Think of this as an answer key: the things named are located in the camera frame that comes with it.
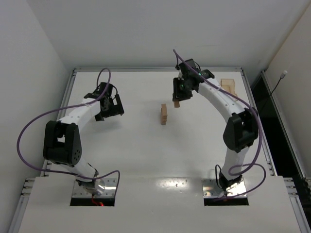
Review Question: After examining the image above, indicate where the clear amber plastic box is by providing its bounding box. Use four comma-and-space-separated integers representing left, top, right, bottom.
220, 79, 238, 97

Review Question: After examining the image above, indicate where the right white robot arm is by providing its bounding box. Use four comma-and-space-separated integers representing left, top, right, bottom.
173, 59, 259, 190

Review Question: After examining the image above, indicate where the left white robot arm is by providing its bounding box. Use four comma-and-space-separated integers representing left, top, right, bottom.
43, 82, 124, 189

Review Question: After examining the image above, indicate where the aluminium table frame rail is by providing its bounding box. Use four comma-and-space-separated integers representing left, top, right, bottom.
74, 67, 243, 72

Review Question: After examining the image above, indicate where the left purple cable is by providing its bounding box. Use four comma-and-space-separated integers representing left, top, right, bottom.
16, 67, 121, 192

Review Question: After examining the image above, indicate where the purple cable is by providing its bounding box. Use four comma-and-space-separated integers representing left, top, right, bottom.
16, 67, 121, 192
173, 49, 267, 201

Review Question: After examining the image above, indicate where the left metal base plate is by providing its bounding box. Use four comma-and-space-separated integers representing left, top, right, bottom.
72, 178, 118, 199

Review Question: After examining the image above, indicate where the metal base plate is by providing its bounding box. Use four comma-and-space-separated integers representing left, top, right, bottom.
72, 178, 118, 199
202, 178, 247, 199

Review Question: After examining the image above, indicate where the black cable white plug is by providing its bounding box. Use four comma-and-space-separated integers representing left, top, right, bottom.
252, 70, 288, 118

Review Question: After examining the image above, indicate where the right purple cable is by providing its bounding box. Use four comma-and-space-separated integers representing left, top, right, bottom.
173, 49, 267, 201

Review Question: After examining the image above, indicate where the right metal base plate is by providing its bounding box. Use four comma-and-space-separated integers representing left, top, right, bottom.
202, 178, 247, 199

